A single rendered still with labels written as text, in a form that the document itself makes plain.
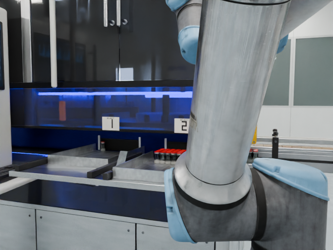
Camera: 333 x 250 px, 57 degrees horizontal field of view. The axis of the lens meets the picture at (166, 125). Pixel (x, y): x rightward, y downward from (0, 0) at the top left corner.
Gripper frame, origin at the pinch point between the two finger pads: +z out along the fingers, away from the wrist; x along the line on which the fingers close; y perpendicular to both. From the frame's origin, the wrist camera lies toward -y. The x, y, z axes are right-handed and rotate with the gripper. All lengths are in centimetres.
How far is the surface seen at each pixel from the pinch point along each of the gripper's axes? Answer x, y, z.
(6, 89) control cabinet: 78, -76, -32
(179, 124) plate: 27.1, -30.5, 17.0
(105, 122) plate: 47, -54, 2
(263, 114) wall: 294, -2, 392
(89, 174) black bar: 6, -54, -16
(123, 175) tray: 1.1, -46.6, -9.1
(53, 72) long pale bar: 67, -53, -23
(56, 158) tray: 28, -68, -15
